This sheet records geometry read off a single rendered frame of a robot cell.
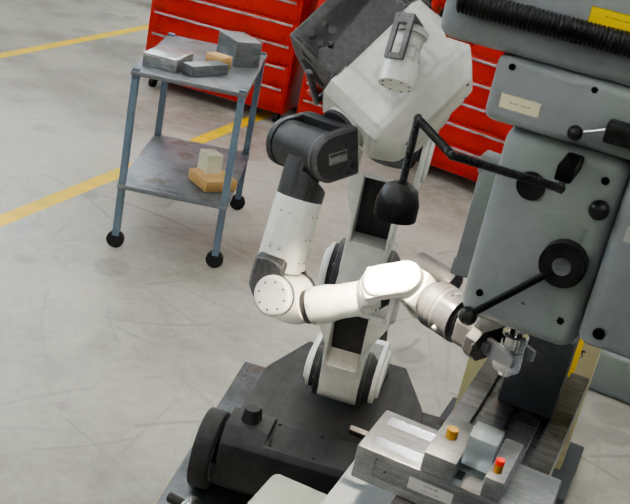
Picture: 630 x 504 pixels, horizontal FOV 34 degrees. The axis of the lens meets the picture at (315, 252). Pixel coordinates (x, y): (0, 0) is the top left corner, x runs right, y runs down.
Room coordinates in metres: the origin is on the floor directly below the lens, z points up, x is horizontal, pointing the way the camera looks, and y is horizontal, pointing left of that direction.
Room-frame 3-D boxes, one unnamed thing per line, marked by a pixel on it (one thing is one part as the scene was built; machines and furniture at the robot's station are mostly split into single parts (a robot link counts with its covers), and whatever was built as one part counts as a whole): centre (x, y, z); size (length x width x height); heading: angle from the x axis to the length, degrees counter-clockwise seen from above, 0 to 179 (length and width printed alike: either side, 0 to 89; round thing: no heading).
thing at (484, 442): (1.59, -0.36, 1.02); 0.06 x 0.05 x 0.06; 160
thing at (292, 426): (2.38, -0.14, 0.59); 0.64 x 0.52 x 0.33; 172
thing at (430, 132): (1.52, -0.14, 1.58); 0.17 x 0.01 x 0.01; 17
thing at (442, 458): (1.61, -0.31, 1.00); 0.15 x 0.06 x 0.04; 160
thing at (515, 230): (1.56, -0.36, 1.47); 0.21 x 0.19 x 0.32; 161
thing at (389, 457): (1.60, -0.34, 0.96); 0.35 x 0.15 x 0.11; 70
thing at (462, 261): (1.60, -0.25, 1.44); 0.04 x 0.04 x 0.21; 71
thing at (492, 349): (1.54, -0.33, 1.23); 0.06 x 0.02 x 0.03; 46
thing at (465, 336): (1.63, -0.29, 1.23); 0.13 x 0.12 x 0.10; 136
